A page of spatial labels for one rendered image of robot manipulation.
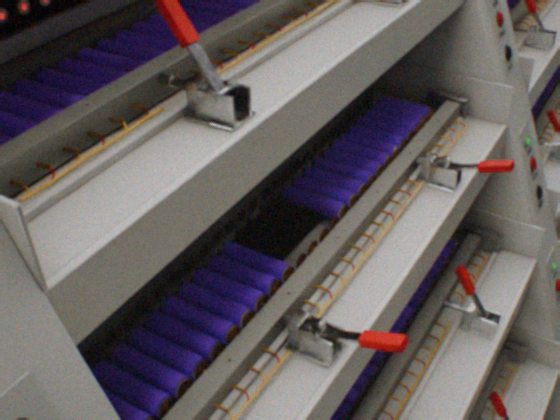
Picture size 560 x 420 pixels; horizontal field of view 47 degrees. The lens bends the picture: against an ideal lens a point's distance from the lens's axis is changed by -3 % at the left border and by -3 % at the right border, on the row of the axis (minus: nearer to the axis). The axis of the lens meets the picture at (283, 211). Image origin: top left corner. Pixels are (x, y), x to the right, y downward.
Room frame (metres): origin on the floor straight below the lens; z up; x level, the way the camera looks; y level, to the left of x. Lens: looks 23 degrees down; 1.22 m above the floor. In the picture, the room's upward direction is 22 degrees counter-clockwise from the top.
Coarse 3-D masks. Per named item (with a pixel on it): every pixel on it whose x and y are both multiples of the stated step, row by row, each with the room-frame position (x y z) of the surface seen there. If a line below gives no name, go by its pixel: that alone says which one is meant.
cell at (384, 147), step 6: (342, 138) 0.71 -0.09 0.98; (348, 138) 0.70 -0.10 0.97; (354, 138) 0.70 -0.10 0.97; (360, 138) 0.70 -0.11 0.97; (366, 138) 0.69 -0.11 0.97; (354, 144) 0.69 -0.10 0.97; (360, 144) 0.69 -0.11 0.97; (366, 144) 0.69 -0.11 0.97; (372, 144) 0.68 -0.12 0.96; (378, 144) 0.68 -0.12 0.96; (384, 144) 0.68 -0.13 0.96; (390, 144) 0.68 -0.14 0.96; (378, 150) 0.68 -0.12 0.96; (384, 150) 0.67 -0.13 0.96; (390, 150) 0.67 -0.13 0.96
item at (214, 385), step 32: (448, 128) 0.71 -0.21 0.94; (384, 192) 0.59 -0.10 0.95; (352, 224) 0.54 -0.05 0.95; (320, 256) 0.51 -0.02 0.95; (288, 288) 0.47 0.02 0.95; (320, 288) 0.49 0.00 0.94; (256, 320) 0.44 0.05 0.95; (224, 352) 0.42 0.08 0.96; (256, 352) 0.42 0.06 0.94; (288, 352) 0.42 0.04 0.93; (224, 384) 0.39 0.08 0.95; (192, 416) 0.36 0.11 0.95
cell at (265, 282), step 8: (216, 256) 0.53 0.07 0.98; (208, 264) 0.53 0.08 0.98; (216, 264) 0.52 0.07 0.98; (224, 264) 0.52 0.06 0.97; (232, 264) 0.52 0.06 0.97; (240, 264) 0.52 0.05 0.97; (216, 272) 0.52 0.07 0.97; (224, 272) 0.51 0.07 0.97; (232, 272) 0.51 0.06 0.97; (240, 272) 0.51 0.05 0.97; (248, 272) 0.50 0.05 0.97; (256, 272) 0.50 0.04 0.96; (240, 280) 0.50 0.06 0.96; (248, 280) 0.50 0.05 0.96; (256, 280) 0.50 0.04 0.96; (264, 280) 0.49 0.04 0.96; (272, 280) 0.49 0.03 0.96; (256, 288) 0.49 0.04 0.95; (264, 288) 0.49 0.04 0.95
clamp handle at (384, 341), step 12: (324, 324) 0.42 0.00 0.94; (324, 336) 0.42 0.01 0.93; (336, 336) 0.42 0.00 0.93; (348, 336) 0.41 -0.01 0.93; (360, 336) 0.40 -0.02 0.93; (372, 336) 0.40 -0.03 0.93; (384, 336) 0.39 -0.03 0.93; (396, 336) 0.39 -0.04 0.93; (372, 348) 0.39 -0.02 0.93; (384, 348) 0.39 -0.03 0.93; (396, 348) 0.38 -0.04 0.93
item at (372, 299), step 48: (432, 96) 0.77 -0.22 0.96; (480, 96) 0.75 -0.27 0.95; (480, 144) 0.69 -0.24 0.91; (432, 192) 0.61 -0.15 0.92; (384, 240) 0.55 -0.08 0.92; (432, 240) 0.55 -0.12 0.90; (336, 288) 0.50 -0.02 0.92; (384, 288) 0.49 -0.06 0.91; (288, 384) 0.40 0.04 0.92; (336, 384) 0.41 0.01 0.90
